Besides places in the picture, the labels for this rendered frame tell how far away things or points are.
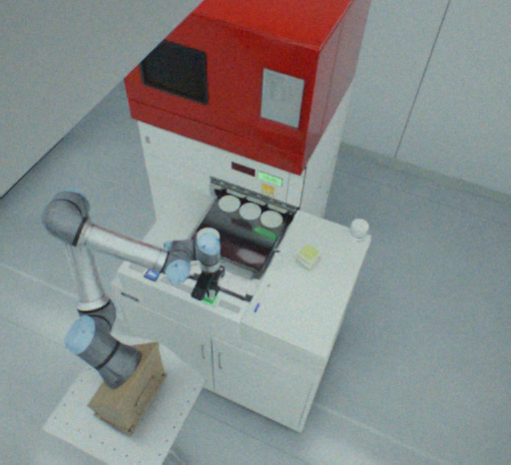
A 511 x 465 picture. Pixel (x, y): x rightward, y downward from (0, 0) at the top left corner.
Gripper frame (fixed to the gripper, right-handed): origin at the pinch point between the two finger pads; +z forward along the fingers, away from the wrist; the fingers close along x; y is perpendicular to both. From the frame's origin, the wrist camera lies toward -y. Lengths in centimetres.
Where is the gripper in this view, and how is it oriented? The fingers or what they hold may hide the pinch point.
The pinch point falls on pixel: (209, 296)
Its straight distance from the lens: 204.2
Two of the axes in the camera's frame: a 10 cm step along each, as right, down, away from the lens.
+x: -9.1, -3.4, 2.3
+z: -0.4, 6.3, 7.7
